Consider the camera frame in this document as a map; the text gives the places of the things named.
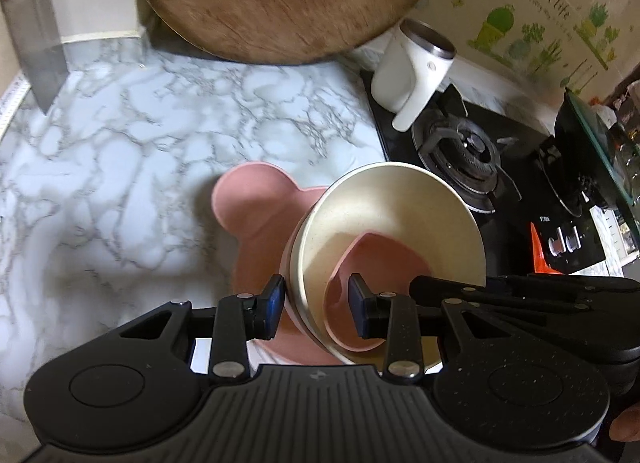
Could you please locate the pink heart-shaped dish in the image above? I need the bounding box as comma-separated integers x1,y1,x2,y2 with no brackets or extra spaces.
324,231,435,349

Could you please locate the large white plate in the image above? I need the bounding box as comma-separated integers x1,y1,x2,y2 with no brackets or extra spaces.
190,337,273,378

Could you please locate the gas stove burner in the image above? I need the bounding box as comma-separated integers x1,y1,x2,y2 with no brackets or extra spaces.
411,108,521,214

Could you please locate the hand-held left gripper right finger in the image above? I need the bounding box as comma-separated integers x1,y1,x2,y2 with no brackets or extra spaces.
347,273,546,387

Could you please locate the white insulated mug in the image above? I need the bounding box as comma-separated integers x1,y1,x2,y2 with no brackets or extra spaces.
371,19,457,132

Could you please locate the green plant wall sticker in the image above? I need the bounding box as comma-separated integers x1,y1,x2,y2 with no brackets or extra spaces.
440,0,640,94

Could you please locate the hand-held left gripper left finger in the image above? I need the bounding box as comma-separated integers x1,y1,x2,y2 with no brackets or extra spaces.
95,273,287,387

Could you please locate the pink bear-shaped plate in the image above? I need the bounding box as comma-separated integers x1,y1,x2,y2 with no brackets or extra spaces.
212,163,346,364

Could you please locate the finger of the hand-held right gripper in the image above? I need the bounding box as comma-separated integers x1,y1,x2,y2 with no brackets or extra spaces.
487,293,640,350
409,274,640,305

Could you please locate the cream bowl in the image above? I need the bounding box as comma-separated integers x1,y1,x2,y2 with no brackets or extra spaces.
280,163,487,366

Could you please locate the red plastic scraper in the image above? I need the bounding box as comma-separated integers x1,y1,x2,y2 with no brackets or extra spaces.
530,223,552,274

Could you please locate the person's right hand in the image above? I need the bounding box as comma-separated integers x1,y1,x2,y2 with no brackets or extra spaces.
610,405,640,443

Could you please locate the white patterned edge strip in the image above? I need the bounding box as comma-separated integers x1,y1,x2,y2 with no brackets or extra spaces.
0,75,28,144

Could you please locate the black pot with glass lid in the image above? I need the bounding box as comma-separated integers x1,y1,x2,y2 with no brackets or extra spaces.
532,88,640,216

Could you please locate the black gas cooktop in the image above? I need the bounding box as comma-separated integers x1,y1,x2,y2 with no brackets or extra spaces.
360,68,623,276

